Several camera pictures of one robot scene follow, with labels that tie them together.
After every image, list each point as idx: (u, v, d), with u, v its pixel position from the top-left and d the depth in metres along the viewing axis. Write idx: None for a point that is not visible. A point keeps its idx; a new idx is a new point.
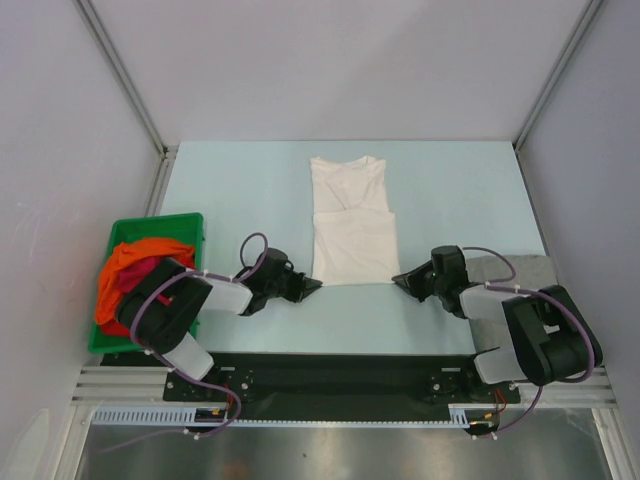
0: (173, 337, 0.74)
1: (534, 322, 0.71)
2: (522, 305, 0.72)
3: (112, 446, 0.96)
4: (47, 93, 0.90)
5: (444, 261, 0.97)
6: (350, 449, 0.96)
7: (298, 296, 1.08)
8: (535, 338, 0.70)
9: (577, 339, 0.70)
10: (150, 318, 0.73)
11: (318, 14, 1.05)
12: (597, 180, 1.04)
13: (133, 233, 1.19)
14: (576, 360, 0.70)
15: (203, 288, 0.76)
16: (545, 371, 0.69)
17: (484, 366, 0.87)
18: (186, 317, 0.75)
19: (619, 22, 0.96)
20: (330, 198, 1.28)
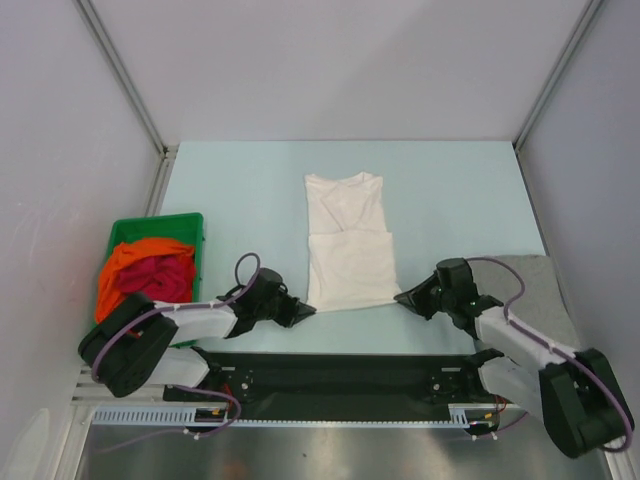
0: (132, 380, 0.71)
1: (570, 394, 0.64)
2: (555, 374, 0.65)
3: (112, 446, 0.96)
4: (47, 92, 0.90)
5: (451, 278, 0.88)
6: (350, 449, 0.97)
7: (289, 321, 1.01)
8: (567, 411, 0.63)
9: (610, 409, 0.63)
10: (113, 358, 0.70)
11: (319, 14, 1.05)
12: (596, 180, 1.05)
13: (133, 233, 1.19)
14: (609, 432, 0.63)
15: (168, 334, 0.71)
16: (576, 444, 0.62)
17: (488, 375, 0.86)
18: (149, 363, 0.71)
19: (617, 23, 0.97)
20: (323, 220, 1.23)
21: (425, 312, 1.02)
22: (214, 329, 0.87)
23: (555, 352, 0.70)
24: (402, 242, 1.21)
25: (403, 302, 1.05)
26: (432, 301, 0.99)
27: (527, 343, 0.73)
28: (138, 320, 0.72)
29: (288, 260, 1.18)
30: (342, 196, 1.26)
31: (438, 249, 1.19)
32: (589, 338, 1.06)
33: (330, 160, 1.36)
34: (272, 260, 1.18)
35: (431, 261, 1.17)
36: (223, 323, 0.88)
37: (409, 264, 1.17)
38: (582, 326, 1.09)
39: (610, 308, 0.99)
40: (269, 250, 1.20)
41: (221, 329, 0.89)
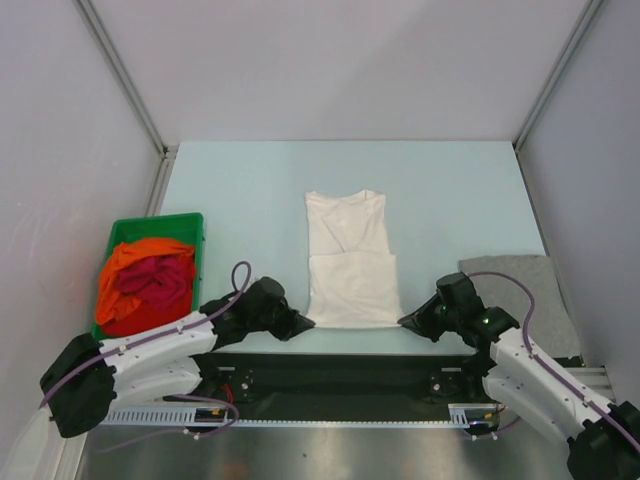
0: (82, 424, 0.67)
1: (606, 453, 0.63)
2: (592, 435, 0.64)
3: (112, 446, 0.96)
4: (48, 92, 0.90)
5: (454, 293, 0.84)
6: (350, 449, 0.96)
7: (285, 333, 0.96)
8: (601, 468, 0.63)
9: (635, 457, 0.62)
10: (60, 404, 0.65)
11: (318, 14, 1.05)
12: (597, 180, 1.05)
13: (133, 233, 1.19)
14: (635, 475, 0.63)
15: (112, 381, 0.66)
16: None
17: (494, 390, 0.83)
18: (98, 407, 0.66)
19: (617, 23, 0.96)
20: (324, 241, 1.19)
21: (433, 333, 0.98)
22: (193, 351, 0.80)
23: (591, 406, 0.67)
24: (402, 242, 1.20)
25: (408, 326, 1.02)
26: (438, 320, 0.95)
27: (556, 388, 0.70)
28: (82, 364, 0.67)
29: (289, 260, 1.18)
30: (344, 215, 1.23)
31: (437, 250, 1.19)
32: (589, 338, 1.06)
33: (330, 159, 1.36)
34: (271, 261, 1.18)
35: (431, 261, 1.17)
36: (203, 343, 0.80)
37: (408, 264, 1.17)
38: (583, 326, 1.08)
39: (610, 308, 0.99)
40: (269, 250, 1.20)
41: (204, 346, 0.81)
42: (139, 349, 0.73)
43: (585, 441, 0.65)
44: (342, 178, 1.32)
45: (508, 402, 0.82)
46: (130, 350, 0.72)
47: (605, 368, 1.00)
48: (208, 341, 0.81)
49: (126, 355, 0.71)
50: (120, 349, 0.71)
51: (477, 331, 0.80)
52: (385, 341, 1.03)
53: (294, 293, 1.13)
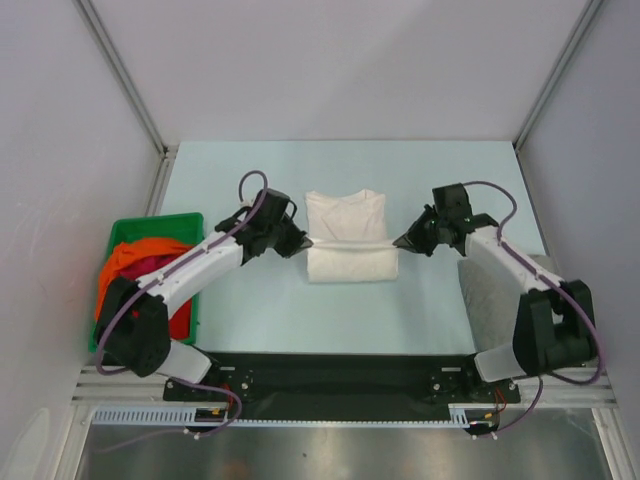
0: (151, 358, 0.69)
1: (546, 322, 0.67)
2: (539, 301, 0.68)
3: (113, 446, 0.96)
4: (48, 93, 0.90)
5: (445, 196, 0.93)
6: (350, 449, 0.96)
7: (287, 250, 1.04)
8: (539, 334, 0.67)
9: (578, 338, 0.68)
10: (122, 345, 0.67)
11: (318, 14, 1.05)
12: (597, 179, 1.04)
13: (133, 233, 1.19)
14: (570, 360, 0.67)
15: (163, 305, 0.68)
16: (538, 364, 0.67)
17: (483, 364, 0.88)
18: (158, 333, 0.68)
19: (617, 22, 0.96)
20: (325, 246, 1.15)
21: (421, 245, 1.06)
22: (223, 266, 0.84)
23: (542, 279, 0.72)
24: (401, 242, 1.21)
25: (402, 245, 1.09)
26: (427, 234, 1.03)
27: (515, 268, 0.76)
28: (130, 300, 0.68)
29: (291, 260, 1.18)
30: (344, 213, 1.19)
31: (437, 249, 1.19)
32: None
33: (329, 159, 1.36)
34: (271, 261, 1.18)
35: (430, 260, 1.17)
36: (229, 258, 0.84)
37: (408, 264, 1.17)
38: None
39: (610, 307, 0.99)
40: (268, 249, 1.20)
41: (232, 260, 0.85)
42: (176, 273, 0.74)
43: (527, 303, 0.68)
44: (342, 177, 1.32)
45: (495, 368, 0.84)
46: (168, 278, 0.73)
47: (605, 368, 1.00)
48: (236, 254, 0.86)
49: (166, 283, 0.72)
50: (158, 280, 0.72)
51: (458, 228, 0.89)
52: (387, 339, 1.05)
53: (295, 292, 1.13)
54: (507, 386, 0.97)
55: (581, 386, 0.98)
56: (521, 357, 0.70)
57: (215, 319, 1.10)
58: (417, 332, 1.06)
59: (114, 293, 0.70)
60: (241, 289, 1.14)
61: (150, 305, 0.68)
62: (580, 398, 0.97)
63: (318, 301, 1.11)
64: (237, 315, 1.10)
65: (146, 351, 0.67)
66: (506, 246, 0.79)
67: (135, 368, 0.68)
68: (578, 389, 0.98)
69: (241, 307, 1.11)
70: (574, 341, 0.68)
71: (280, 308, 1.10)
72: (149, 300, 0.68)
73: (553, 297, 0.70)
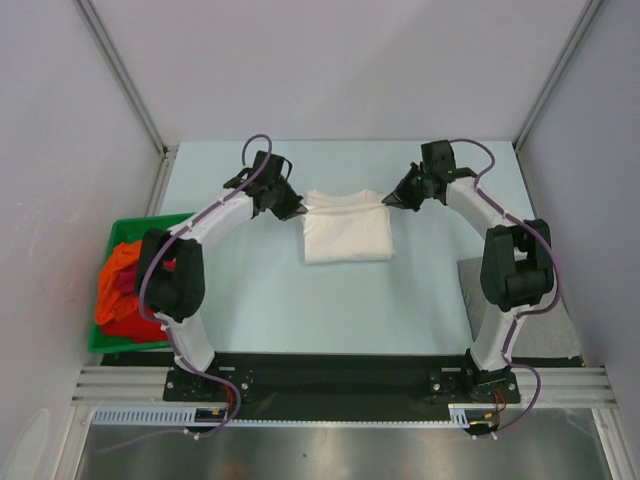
0: (192, 298, 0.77)
1: (507, 254, 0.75)
2: (502, 235, 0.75)
3: (113, 446, 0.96)
4: (48, 92, 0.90)
5: (433, 151, 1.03)
6: (350, 448, 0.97)
7: (285, 214, 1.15)
8: (501, 264, 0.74)
9: (536, 270, 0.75)
10: (165, 289, 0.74)
11: (318, 14, 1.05)
12: (596, 180, 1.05)
13: (133, 232, 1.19)
14: (529, 291, 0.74)
15: (199, 245, 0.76)
16: (500, 292, 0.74)
17: (479, 354, 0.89)
18: (196, 273, 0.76)
19: (616, 23, 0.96)
20: (321, 244, 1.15)
21: (409, 201, 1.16)
22: (236, 219, 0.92)
23: (507, 218, 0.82)
24: (401, 241, 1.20)
25: (391, 204, 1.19)
26: (414, 190, 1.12)
27: (486, 211, 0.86)
28: (167, 247, 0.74)
29: (292, 259, 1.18)
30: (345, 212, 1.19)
31: (436, 249, 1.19)
32: (589, 337, 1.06)
33: (329, 159, 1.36)
34: (271, 260, 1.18)
35: (430, 260, 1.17)
36: (241, 210, 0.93)
37: (408, 264, 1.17)
38: (582, 325, 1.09)
39: (610, 307, 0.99)
40: (268, 248, 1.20)
41: (245, 213, 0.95)
42: (202, 223, 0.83)
43: (491, 235, 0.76)
44: (341, 177, 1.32)
45: (490, 347, 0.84)
46: (197, 225, 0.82)
47: (604, 368, 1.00)
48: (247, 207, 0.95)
49: (195, 229, 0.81)
50: (189, 227, 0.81)
51: (441, 179, 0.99)
52: (388, 340, 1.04)
53: (294, 291, 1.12)
54: (506, 386, 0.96)
55: (581, 386, 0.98)
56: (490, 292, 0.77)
57: (217, 315, 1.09)
58: (419, 333, 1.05)
59: (148, 245, 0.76)
60: (240, 289, 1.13)
61: (186, 246, 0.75)
62: (580, 398, 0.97)
63: (319, 300, 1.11)
64: (240, 312, 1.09)
65: (188, 292, 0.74)
66: (482, 193, 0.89)
67: (179, 308, 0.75)
68: (578, 389, 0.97)
69: (240, 306, 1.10)
70: (534, 273, 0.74)
71: (279, 307, 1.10)
72: (183, 243, 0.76)
73: (517, 232, 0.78)
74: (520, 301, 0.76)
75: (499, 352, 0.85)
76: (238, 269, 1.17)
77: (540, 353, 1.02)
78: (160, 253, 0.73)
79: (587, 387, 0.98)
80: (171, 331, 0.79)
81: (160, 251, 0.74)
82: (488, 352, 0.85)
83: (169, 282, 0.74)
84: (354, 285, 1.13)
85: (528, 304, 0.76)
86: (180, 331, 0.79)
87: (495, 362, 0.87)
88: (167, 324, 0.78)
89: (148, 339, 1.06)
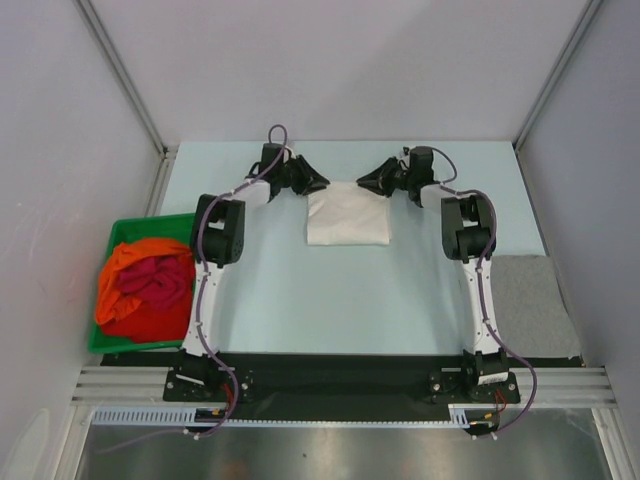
0: (236, 248, 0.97)
1: (456, 216, 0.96)
2: (451, 202, 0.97)
3: (113, 446, 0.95)
4: (47, 92, 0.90)
5: (418, 159, 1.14)
6: (350, 449, 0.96)
7: (302, 189, 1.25)
8: (451, 225, 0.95)
9: (483, 232, 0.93)
10: (215, 239, 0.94)
11: (318, 13, 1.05)
12: (596, 180, 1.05)
13: (133, 233, 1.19)
14: (476, 247, 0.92)
15: (243, 204, 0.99)
16: (453, 246, 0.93)
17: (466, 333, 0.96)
18: (240, 228, 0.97)
19: (615, 24, 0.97)
20: (323, 231, 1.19)
21: (387, 188, 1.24)
22: (260, 199, 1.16)
23: (460, 195, 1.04)
24: (403, 239, 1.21)
25: (366, 186, 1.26)
26: (395, 181, 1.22)
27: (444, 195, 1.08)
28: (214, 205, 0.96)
29: (293, 255, 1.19)
30: (349, 204, 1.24)
31: (436, 247, 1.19)
32: (589, 337, 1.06)
33: (329, 159, 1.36)
34: (269, 259, 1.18)
35: (430, 260, 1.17)
36: (262, 193, 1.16)
37: (409, 263, 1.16)
38: (582, 325, 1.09)
39: (610, 306, 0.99)
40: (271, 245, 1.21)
41: (263, 198, 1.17)
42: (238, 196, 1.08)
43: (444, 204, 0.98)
44: (341, 178, 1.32)
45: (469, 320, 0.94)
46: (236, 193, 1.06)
47: (604, 368, 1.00)
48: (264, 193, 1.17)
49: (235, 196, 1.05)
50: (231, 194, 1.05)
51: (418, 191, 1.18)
52: (389, 341, 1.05)
53: (294, 291, 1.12)
54: (506, 386, 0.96)
55: (581, 386, 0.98)
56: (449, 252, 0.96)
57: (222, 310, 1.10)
58: (419, 333, 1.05)
59: (200, 207, 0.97)
60: (241, 287, 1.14)
61: (233, 205, 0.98)
62: (579, 398, 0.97)
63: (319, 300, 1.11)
64: (246, 306, 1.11)
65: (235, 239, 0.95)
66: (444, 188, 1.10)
67: (227, 255, 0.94)
68: (578, 388, 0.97)
69: (240, 305, 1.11)
70: (480, 233, 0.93)
71: (280, 307, 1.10)
72: (229, 203, 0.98)
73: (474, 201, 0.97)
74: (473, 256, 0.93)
75: (483, 323, 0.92)
76: (239, 268, 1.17)
77: (540, 353, 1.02)
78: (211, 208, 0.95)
79: (586, 387, 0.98)
80: (206, 281, 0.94)
81: (208, 209, 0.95)
82: (474, 326, 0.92)
83: (218, 234, 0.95)
84: (354, 285, 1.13)
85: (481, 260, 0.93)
86: (214, 281, 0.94)
87: (486, 342, 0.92)
88: (206, 271, 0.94)
89: (148, 339, 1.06)
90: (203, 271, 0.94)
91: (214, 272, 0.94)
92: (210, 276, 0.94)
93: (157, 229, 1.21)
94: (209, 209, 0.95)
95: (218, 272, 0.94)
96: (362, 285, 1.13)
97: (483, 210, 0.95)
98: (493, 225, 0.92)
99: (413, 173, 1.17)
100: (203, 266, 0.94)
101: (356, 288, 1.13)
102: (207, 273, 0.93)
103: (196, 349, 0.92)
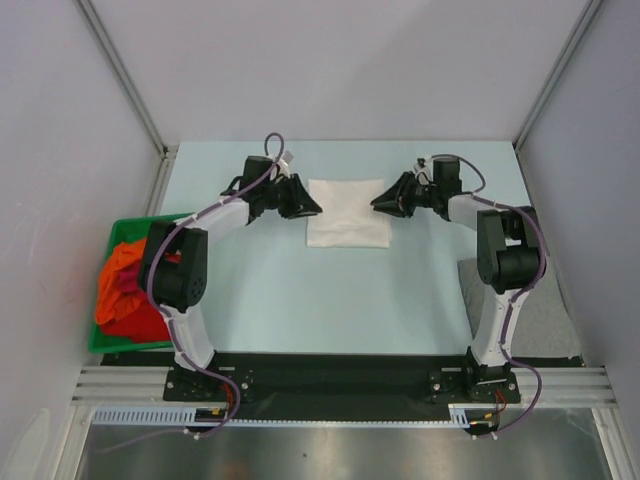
0: (196, 286, 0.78)
1: (496, 232, 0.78)
2: (492, 215, 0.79)
3: (113, 446, 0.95)
4: (47, 92, 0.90)
5: (443, 170, 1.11)
6: (350, 449, 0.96)
7: (288, 212, 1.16)
8: (495, 243, 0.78)
9: (532, 256, 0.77)
10: (169, 278, 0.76)
11: (318, 14, 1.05)
12: (596, 180, 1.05)
13: (133, 232, 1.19)
14: (519, 274, 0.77)
15: (206, 234, 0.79)
16: (493, 271, 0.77)
17: (479, 346, 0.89)
18: (202, 260, 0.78)
19: (615, 24, 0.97)
20: (323, 232, 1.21)
21: (408, 207, 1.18)
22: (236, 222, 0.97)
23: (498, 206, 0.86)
24: (402, 240, 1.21)
25: (383, 206, 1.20)
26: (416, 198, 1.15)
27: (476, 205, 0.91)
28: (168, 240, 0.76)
29: (293, 255, 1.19)
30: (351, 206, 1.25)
31: (434, 248, 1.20)
32: (589, 338, 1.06)
33: (329, 159, 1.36)
34: (269, 260, 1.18)
35: (430, 260, 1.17)
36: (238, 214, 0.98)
37: (408, 264, 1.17)
38: (582, 325, 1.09)
39: (610, 307, 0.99)
40: (272, 245, 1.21)
41: (241, 217, 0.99)
42: (205, 219, 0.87)
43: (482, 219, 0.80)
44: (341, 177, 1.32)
45: (485, 336, 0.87)
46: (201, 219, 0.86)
47: (604, 368, 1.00)
48: (244, 211, 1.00)
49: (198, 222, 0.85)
50: (193, 219, 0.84)
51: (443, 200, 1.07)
52: (389, 341, 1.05)
53: (294, 291, 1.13)
54: (506, 386, 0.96)
55: (581, 386, 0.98)
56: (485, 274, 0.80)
57: (221, 310, 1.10)
58: (419, 334, 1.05)
59: (154, 235, 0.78)
60: (241, 288, 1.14)
61: (193, 234, 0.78)
62: (579, 398, 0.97)
63: (318, 300, 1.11)
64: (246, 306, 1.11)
65: (192, 281, 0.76)
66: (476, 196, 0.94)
67: (183, 299, 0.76)
68: (578, 388, 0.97)
69: (240, 307, 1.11)
70: (527, 256, 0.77)
71: (279, 307, 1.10)
72: (190, 232, 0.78)
73: (517, 216, 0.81)
74: (514, 283, 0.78)
75: (497, 344, 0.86)
76: (240, 269, 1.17)
77: (541, 353, 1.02)
78: (167, 241, 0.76)
79: (587, 387, 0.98)
80: (174, 323, 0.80)
81: (166, 241, 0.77)
82: (486, 345, 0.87)
83: (174, 272, 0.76)
84: (354, 286, 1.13)
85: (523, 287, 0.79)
86: (182, 323, 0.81)
87: (495, 357, 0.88)
88: (170, 315, 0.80)
89: (148, 338, 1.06)
90: (167, 316, 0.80)
91: (178, 314, 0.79)
92: (176, 319, 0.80)
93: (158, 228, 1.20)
94: (164, 240, 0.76)
95: (182, 315, 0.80)
96: (362, 286, 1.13)
97: (527, 230, 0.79)
98: (541, 247, 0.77)
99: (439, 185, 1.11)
100: (164, 311, 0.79)
101: (357, 288, 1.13)
102: (171, 316, 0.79)
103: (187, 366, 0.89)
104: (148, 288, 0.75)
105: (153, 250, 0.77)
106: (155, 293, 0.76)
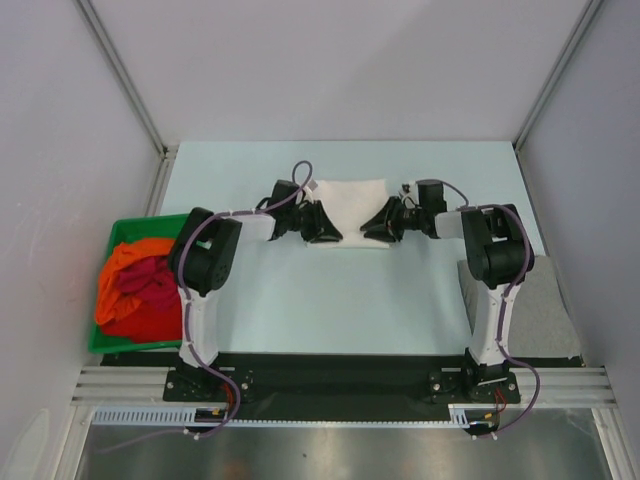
0: (221, 273, 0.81)
1: (483, 230, 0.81)
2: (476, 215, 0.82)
3: (112, 446, 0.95)
4: (47, 92, 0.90)
5: (428, 193, 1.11)
6: (350, 449, 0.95)
7: (311, 236, 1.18)
8: (482, 239, 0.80)
9: (520, 248, 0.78)
10: (198, 260, 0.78)
11: (318, 14, 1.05)
12: (596, 180, 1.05)
13: (133, 233, 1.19)
14: (511, 267, 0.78)
15: (238, 225, 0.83)
16: (483, 267, 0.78)
17: (476, 345, 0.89)
18: (230, 249, 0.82)
19: (615, 24, 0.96)
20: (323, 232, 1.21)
21: (397, 232, 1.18)
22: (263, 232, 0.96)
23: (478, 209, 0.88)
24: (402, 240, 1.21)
25: (373, 232, 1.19)
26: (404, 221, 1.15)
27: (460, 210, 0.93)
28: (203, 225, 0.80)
29: (293, 255, 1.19)
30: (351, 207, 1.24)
31: (434, 248, 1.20)
32: (589, 337, 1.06)
33: (329, 160, 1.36)
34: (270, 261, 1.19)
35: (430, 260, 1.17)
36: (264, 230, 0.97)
37: (408, 265, 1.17)
38: (582, 325, 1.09)
39: (610, 307, 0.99)
40: (272, 246, 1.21)
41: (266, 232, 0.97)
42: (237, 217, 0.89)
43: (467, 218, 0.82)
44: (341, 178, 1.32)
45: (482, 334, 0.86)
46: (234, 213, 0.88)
47: (604, 368, 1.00)
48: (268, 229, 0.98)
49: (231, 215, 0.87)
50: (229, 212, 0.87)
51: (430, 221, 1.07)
52: (388, 341, 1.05)
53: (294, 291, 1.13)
54: (506, 386, 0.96)
55: (581, 386, 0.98)
56: (477, 272, 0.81)
57: (222, 311, 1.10)
58: (419, 334, 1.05)
59: (193, 219, 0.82)
60: (241, 288, 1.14)
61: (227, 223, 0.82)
62: (580, 398, 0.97)
63: (318, 300, 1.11)
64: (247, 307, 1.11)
65: (218, 264, 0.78)
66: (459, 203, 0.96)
67: (206, 282, 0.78)
68: (578, 388, 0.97)
69: (240, 307, 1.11)
70: (515, 249, 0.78)
71: (280, 308, 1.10)
72: (224, 222, 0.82)
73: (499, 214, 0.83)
74: (506, 277, 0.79)
75: (495, 342, 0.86)
76: (240, 269, 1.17)
77: (541, 353, 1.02)
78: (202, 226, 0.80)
79: (587, 387, 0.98)
80: (191, 306, 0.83)
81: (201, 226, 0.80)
82: (484, 343, 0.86)
83: (202, 254, 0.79)
84: (354, 286, 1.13)
85: (514, 280, 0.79)
86: (199, 308, 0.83)
87: (493, 355, 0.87)
88: (189, 298, 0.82)
89: (147, 339, 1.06)
90: (186, 298, 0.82)
91: (197, 298, 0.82)
92: (195, 302, 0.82)
93: (157, 229, 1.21)
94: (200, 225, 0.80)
95: (202, 299, 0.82)
96: (362, 286, 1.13)
97: (510, 225, 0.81)
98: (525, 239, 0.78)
99: (425, 208, 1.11)
100: (184, 292, 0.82)
101: (357, 289, 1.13)
102: (190, 299, 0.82)
103: (194, 362, 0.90)
104: (178, 267, 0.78)
105: (189, 232, 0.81)
106: (182, 274, 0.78)
